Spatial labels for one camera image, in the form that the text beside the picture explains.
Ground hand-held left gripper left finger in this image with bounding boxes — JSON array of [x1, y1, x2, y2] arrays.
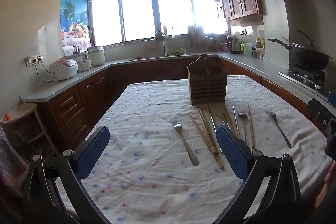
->
[[22, 125, 111, 224]]

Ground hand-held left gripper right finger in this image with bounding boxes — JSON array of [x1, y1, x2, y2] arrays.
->
[[215, 124, 303, 224]]

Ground small steel ladle spoon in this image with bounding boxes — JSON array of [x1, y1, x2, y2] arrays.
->
[[237, 113, 249, 146]]

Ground steel fork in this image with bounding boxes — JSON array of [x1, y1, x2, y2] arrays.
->
[[172, 122, 200, 166]]

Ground wooden utensil holder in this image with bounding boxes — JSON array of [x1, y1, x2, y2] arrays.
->
[[187, 54, 228, 106]]

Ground person's right hand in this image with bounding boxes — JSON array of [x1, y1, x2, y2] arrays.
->
[[315, 165, 336, 210]]

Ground white floral tablecloth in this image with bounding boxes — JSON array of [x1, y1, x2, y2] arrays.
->
[[54, 74, 332, 224]]

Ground gas stove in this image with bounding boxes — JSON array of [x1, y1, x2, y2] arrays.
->
[[279, 63, 326, 91]]

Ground wooden stool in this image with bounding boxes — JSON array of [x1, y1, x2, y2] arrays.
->
[[0, 102, 54, 159]]

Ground black wok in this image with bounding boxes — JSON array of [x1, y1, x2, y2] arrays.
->
[[268, 29, 331, 70]]

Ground small white appliance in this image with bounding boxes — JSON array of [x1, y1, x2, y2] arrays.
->
[[78, 57, 92, 72]]

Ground white pink rice cooker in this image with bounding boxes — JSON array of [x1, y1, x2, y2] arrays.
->
[[49, 58, 79, 82]]

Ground white electric cooking pot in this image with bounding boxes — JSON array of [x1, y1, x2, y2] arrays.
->
[[86, 45, 106, 67]]

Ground seasoning jars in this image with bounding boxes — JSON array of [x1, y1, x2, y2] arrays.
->
[[252, 37, 266, 60]]

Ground steel electric kettle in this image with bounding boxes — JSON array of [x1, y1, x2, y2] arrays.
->
[[226, 35, 241, 54]]

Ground green colander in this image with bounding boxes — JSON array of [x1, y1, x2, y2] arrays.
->
[[164, 47, 187, 57]]

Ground dish drying rack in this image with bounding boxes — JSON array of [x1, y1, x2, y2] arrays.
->
[[187, 25, 219, 51]]

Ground kitchen faucet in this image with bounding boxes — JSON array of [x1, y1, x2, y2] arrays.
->
[[154, 31, 168, 54]]

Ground kitchen window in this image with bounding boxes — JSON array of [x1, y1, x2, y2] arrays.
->
[[89, 0, 229, 48]]

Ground black power cable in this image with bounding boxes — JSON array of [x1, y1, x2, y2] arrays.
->
[[29, 61, 54, 83]]

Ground wall power socket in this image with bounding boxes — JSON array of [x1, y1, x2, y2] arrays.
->
[[26, 55, 44, 66]]

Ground tropical fruit wall poster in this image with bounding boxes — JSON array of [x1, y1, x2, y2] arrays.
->
[[61, 0, 90, 52]]

